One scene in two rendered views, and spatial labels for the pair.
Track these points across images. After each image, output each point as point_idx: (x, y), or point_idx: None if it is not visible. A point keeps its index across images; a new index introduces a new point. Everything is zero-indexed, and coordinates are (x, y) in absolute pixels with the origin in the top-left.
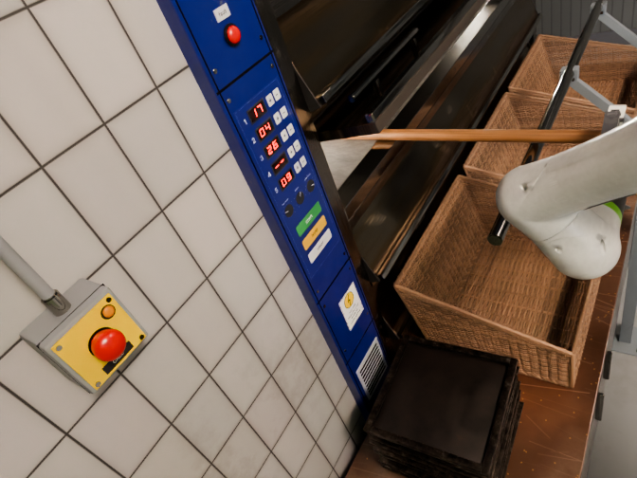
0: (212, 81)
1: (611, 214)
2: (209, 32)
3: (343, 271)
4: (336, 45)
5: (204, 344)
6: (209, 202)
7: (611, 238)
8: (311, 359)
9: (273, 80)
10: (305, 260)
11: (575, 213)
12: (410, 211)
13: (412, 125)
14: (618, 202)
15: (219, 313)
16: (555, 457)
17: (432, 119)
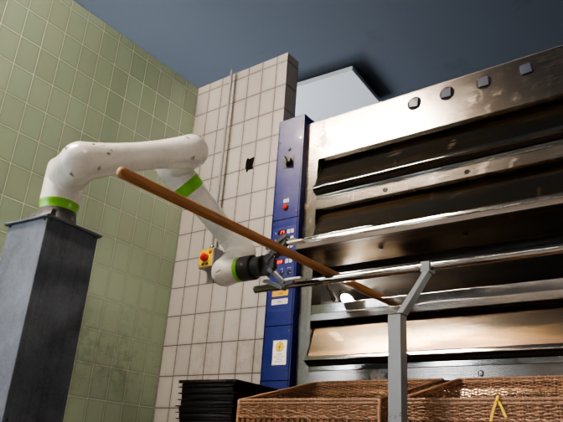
0: (272, 218)
1: (231, 259)
2: (279, 204)
3: (284, 327)
4: (342, 226)
5: (229, 298)
6: (258, 255)
7: (218, 259)
8: (254, 359)
9: (293, 225)
10: (270, 301)
11: (226, 251)
12: (361, 352)
13: (398, 300)
14: (239, 259)
15: (240, 293)
16: None
17: (445, 319)
